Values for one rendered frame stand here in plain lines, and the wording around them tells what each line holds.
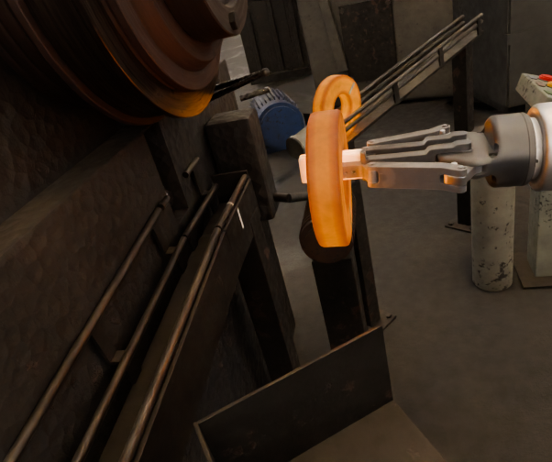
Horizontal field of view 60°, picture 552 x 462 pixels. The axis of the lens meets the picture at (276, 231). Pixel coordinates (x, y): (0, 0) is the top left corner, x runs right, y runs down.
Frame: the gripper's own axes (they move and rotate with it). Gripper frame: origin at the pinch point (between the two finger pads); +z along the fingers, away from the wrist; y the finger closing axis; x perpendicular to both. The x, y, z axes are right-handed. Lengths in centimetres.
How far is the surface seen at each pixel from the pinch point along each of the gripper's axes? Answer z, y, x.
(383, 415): -4.2, -15.1, -23.2
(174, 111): 20.9, 9.7, 5.6
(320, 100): 8, 62, -10
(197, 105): 20.8, 17.9, 3.7
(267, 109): 58, 218, -57
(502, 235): -39, 78, -61
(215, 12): 13.0, 11.7, 16.4
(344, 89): 2, 68, -10
